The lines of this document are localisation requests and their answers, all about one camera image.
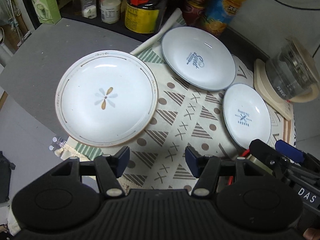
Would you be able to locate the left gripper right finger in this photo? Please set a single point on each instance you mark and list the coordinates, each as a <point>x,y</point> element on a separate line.
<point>206,169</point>

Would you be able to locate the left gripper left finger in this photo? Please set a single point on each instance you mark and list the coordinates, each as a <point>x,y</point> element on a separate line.
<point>108,169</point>

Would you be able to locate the pale green bowl front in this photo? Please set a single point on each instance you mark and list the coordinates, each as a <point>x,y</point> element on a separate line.
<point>256,167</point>

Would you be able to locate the white plate Bakery print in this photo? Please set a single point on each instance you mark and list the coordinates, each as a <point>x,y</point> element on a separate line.
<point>246,115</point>

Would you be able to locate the white plate Sweet print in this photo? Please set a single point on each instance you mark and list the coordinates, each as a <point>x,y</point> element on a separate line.
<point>199,58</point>

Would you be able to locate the red and black bowl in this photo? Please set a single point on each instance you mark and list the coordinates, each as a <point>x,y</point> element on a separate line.
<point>239,167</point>

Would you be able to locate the person's right hand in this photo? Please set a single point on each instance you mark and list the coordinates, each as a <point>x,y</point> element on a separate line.
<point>312,234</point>

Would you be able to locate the patterned table cloth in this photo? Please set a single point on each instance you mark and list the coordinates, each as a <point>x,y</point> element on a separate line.
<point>185,116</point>

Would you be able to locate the cream kettle base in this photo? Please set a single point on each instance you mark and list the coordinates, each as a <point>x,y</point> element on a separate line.
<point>263,86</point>

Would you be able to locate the large flower pattern plate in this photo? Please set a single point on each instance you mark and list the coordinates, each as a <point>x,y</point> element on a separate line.
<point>106,98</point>

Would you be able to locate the glass electric kettle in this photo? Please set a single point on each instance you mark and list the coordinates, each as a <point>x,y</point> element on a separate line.
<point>292,73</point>

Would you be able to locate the red drink can lower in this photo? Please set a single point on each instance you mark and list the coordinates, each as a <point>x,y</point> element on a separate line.
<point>191,13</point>

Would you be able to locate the soy sauce jug yellow label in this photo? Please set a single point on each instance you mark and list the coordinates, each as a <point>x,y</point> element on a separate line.
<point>141,16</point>

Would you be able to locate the white lidded seasoning jar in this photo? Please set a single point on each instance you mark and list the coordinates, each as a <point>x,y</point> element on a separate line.
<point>110,11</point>

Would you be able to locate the black metal shelf rack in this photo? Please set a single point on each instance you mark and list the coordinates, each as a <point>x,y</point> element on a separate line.
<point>67,12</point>

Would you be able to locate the clear spice shaker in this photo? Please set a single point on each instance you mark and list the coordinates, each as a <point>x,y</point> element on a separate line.
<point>88,8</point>

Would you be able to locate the orange juice bottle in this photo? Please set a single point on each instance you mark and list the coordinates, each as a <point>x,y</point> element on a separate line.
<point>218,15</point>

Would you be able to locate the green carton box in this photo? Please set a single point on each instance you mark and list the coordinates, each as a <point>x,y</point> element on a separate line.
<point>47,11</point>

